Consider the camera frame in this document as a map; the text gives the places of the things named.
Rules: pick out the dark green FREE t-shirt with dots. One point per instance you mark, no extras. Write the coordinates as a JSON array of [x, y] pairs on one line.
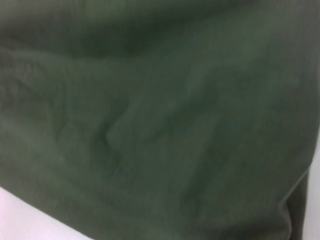
[[160, 112]]

